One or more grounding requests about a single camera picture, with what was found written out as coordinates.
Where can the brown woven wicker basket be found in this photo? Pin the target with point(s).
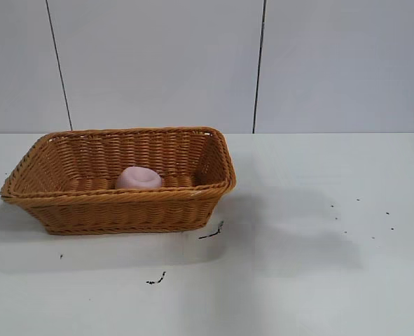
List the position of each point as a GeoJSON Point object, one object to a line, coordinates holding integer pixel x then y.
{"type": "Point", "coordinates": [122, 210]}

